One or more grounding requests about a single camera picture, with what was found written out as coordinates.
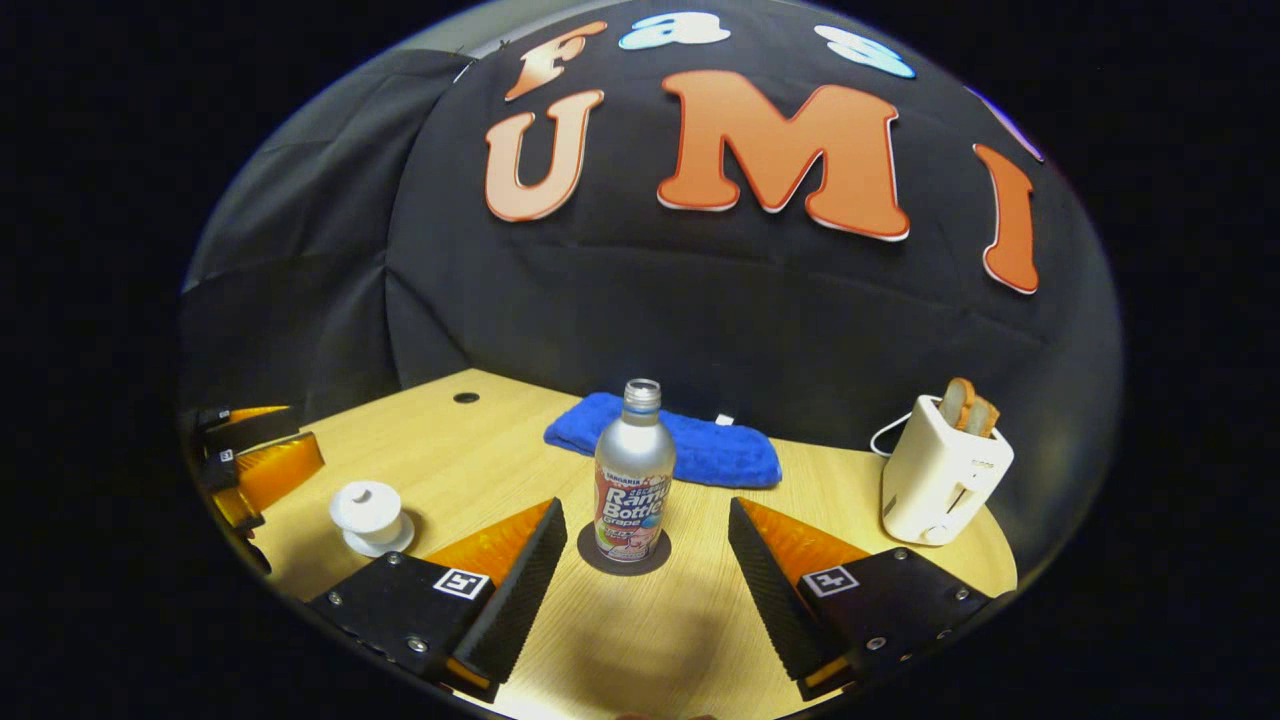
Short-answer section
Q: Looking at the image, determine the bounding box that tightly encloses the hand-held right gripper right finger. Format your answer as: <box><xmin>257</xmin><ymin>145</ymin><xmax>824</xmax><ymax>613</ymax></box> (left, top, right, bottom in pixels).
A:
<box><xmin>727</xmin><ymin>497</ymin><xmax>996</xmax><ymax>701</ymax></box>

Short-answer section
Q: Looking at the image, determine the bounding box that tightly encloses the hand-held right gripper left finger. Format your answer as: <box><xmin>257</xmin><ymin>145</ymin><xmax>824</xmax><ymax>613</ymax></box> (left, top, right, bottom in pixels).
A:
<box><xmin>305</xmin><ymin>497</ymin><xmax>569</xmax><ymax>701</ymax></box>

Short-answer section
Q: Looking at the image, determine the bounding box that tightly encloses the dark round coaster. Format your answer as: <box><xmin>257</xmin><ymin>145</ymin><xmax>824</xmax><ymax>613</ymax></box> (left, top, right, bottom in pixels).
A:
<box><xmin>577</xmin><ymin>520</ymin><xmax>673</xmax><ymax>577</ymax></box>

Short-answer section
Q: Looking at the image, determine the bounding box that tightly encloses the white teacup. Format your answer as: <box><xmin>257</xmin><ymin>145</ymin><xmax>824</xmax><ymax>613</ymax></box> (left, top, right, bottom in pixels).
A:
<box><xmin>340</xmin><ymin>515</ymin><xmax>406</xmax><ymax>547</ymax></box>

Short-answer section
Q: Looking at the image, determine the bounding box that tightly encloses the silver water bottle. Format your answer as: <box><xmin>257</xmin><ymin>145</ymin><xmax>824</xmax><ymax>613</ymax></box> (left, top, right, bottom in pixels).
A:
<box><xmin>593</xmin><ymin>378</ymin><xmax>677</xmax><ymax>564</ymax></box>

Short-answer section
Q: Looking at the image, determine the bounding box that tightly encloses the white saucer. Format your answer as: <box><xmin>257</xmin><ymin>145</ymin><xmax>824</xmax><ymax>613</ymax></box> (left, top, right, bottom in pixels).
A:
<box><xmin>342</xmin><ymin>510</ymin><xmax>416</xmax><ymax>558</ymax></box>

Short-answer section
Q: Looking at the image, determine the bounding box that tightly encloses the blue towel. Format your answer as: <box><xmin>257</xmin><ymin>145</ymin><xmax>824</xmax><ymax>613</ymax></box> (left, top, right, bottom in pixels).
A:
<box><xmin>543</xmin><ymin>391</ymin><xmax>784</xmax><ymax>490</ymax></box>

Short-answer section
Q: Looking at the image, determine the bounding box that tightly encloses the white toaster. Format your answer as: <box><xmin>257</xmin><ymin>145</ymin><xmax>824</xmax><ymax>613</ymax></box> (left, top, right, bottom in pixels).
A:
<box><xmin>881</xmin><ymin>394</ymin><xmax>1015</xmax><ymax>547</ymax></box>

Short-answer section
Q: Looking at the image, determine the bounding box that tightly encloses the white toaster cable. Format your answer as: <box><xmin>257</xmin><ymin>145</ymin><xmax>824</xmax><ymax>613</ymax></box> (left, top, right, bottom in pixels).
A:
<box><xmin>870</xmin><ymin>408</ymin><xmax>916</xmax><ymax>459</ymax></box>

